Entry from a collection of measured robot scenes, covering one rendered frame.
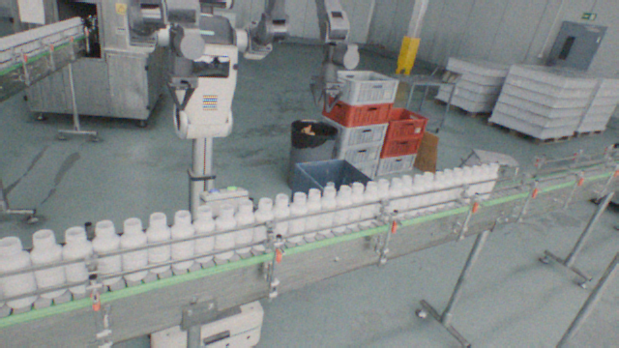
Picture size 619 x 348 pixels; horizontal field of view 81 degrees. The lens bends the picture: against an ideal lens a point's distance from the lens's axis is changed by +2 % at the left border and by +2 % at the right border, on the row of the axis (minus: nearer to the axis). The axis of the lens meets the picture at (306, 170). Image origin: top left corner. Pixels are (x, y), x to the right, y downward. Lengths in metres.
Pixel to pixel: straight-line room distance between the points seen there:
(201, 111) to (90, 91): 3.34
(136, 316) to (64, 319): 0.16
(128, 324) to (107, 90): 3.81
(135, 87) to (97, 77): 0.39
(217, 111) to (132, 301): 0.79
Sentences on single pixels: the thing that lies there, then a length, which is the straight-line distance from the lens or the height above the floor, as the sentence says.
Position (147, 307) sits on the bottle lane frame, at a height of 0.92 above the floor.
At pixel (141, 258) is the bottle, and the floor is 1.07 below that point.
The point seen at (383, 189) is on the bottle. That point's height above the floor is 1.14.
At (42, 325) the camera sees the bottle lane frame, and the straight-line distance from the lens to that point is 1.09.
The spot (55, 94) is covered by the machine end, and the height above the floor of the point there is 0.34.
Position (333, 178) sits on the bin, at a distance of 2.03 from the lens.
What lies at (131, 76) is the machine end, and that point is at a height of 0.61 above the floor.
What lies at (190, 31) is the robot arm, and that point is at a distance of 0.90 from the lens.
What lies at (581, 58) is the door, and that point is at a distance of 11.53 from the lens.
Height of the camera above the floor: 1.72
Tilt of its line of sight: 26 degrees down
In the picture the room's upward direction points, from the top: 10 degrees clockwise
